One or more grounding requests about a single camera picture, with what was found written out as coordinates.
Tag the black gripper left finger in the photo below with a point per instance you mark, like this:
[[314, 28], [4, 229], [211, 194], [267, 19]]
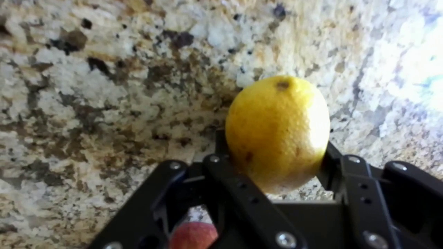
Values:
[[257, 208]]

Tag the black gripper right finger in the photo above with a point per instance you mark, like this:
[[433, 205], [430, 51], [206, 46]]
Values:
[[364, 203]]

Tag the red yellow apple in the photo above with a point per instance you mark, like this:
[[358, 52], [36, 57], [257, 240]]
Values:
[[192, 236]]

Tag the yellow lemon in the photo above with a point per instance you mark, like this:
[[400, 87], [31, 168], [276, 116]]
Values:
[[276, 134]]

